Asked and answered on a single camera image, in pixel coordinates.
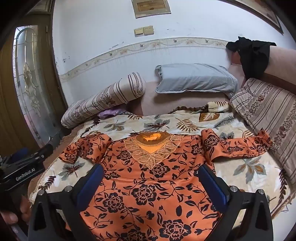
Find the black cloth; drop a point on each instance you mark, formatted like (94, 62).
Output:
(254, 58)

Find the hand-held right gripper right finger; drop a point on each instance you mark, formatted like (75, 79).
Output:
(212, 185)

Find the small framed wall picture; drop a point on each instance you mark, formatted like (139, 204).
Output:
(150, 7)

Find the beige wall switch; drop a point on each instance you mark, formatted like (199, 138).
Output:
(139, 32)
(148, 30)

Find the leaf print blanket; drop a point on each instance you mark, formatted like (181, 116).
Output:
(129, 125)

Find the person's left hand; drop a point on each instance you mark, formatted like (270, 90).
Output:
(25, 208)

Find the large framed wall picture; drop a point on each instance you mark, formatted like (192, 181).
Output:
(270, 16)

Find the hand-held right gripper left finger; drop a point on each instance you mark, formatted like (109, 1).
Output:
(92, 183)

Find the pink sofa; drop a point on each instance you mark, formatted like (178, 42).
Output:
(185, 102)

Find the striped bolster pillow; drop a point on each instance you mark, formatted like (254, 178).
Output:
(108, 97)

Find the purple cloth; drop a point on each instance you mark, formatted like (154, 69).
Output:
(108, 113)

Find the striped floral cushion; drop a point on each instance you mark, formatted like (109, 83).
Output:
(268, 109)

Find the orange floral blouse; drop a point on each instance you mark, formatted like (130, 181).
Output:
(148, 192)

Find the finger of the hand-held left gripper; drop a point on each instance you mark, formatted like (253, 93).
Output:
(44, 151)

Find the wooden door with glass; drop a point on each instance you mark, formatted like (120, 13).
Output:
(30, 81)

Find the grey pillow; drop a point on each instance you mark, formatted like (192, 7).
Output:
(196, 78)

